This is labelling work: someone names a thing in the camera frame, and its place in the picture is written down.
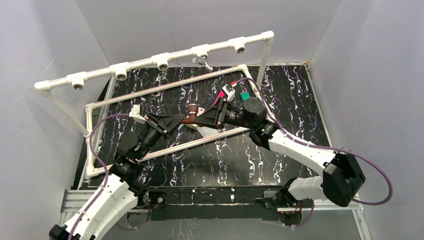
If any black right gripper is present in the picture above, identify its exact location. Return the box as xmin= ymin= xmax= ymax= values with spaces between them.
xmin=193 ymin=97 xmax=255 ymax=131

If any brown water faucet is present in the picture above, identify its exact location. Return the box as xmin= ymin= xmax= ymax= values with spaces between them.
xmin=180 ymin=103 xmax=199 ymax=125

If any white PVC pipe frame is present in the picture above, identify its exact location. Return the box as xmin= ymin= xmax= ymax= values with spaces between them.
xmin=34 ymin=30 xmax=277 ymax=179

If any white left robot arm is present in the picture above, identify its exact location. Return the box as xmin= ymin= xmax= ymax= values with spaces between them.
xmin=48 ymin=113 xmax=185 ymax=240

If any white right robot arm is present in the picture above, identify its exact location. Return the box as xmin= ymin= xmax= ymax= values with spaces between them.
xmin=193 ymin=97 xmax=366 ymax=207

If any chrome water faucet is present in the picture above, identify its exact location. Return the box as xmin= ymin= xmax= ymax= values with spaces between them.
xmin=192 ymin=56 xmax=213 ymax=72

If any pink plastic strip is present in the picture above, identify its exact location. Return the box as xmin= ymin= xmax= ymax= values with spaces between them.
xmin=212 ymin=90 xmax=226 ymax=107

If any clear plastic bag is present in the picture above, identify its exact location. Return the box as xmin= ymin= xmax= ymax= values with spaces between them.
xmin=197 ymin=126 xmax=220 ymax=138

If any green square block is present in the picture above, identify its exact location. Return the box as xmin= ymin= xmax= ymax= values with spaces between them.
xmin=240 ymin=91 xmax=251 ymax=102

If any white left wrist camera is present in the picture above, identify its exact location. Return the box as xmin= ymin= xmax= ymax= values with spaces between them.
xmin=129 ymin=104 xmax=147 ymax=124

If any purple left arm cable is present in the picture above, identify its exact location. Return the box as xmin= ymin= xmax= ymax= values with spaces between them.
xmin=66 ymin=113 xmax=150 ymax=240

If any aluminium table frame rail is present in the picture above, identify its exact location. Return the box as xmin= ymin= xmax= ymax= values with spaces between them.
xmin=59 ymin=187 xmax=374 ymax=240

